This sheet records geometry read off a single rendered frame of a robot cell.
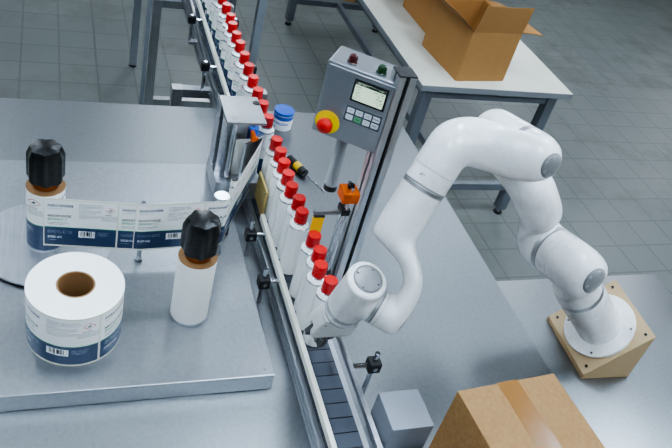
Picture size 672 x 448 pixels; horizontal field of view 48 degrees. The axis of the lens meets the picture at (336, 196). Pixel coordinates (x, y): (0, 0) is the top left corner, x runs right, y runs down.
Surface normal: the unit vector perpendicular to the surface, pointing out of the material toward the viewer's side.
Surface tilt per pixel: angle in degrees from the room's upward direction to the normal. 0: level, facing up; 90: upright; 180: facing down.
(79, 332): 90
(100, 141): 0
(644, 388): 0
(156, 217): 90
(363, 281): 21
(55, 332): 90
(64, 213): 90
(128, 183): 0
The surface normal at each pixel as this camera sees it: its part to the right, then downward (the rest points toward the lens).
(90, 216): 0.17, 0.62
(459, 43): -0.90, 0.05
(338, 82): -0.32, 0.51
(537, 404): 0.22, -0.78
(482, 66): 0.37, 0.64
